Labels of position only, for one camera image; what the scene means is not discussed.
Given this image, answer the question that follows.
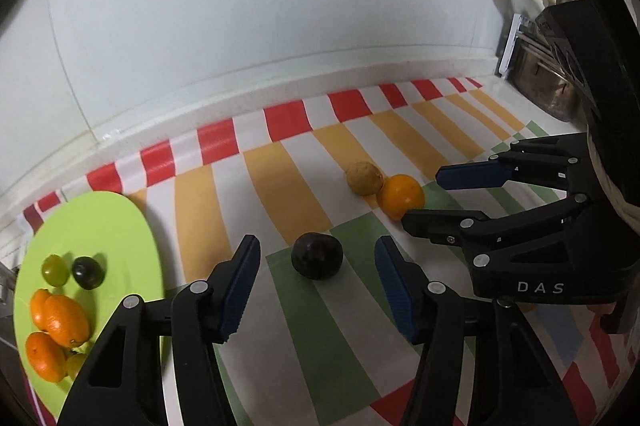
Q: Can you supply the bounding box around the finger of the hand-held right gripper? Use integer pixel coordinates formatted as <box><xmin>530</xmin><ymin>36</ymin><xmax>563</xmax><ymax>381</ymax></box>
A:
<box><xmin>401</xmin><ymin>193</ymin><xmax>594</xmax><ymax>267</ymax></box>
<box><xmin>436</xmin><ymin>133</ymin><xmax>590</xmax><ymax>195</ymax></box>

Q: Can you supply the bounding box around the green plate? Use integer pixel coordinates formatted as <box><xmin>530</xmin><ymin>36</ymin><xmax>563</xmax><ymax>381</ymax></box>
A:
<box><xmin>13</xmin><ymin>191</ymin><xmax>169</xmax><ymax>413</ymax></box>

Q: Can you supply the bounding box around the orange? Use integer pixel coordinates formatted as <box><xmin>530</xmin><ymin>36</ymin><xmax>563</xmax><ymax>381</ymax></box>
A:
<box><xmin>25</xmin><ymin>332</ymin><xmax>69</xmax><ymax>382</ymax></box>
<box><xmin>29</xmin><ymin>288</ymin><xmax>51</xmax><ymax>332</ymax></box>
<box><xmin>42</xmin><ymin>295</ymin><xmax>93</xmax><ymax>350</ymax></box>
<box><xmin>377</xmin><ymin>174</ymin><xmax>425</xmax><ymax>221</ymax></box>

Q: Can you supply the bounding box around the dark plum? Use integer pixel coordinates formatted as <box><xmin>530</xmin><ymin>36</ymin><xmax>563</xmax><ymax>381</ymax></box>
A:
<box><xmin>291</xmin><ymin>232</ymin><xmax>345</xmax><ymax>281</ymax></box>

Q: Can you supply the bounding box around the yellowish green plum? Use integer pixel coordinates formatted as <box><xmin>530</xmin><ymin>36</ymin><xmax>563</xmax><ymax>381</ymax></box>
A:
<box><xmin>66</xmin><ymin>352</ymin><xmax>90</xmax><ymax>380</ymax></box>

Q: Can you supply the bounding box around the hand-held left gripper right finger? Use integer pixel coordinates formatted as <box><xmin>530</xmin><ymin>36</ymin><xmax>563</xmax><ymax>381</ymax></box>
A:
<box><xmin>374</xmin><ymin>235</ymin><xmax>571</xmax><ymax>426</ymax></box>

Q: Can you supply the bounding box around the dark grape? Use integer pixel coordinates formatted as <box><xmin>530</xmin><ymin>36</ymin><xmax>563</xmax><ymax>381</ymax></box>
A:
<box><xmin>71</xmin><ymin>257</ymin><xmax>106</xmax><ymax>291</ymax></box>

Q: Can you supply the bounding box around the yellow-brown round fruit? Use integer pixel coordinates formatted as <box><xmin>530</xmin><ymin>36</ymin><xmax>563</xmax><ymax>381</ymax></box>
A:
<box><xmin>346</xmin><ymin>161</ymin><xmax>385</xmax><ymax>197</ymax></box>

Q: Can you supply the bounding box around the striped tablecloth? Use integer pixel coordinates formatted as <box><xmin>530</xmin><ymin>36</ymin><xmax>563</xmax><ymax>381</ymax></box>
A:
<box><xmin>20</xmin><ymin>76</ymin><xmax>626</xmax><ymax>426</ymax></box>

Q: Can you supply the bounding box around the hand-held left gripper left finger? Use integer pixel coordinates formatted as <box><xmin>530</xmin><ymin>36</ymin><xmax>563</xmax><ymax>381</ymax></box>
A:
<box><xmin>57</xmin><ymin>234</ymin><xmax>262</xmax><ymax>426</ymax></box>

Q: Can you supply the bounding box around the white braided cord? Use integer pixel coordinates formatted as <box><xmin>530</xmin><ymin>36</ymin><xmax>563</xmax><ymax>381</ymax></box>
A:
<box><xmin>587</xmin><ymin>131</ymin><xmax>640</xmax><ymax>227</ymax></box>

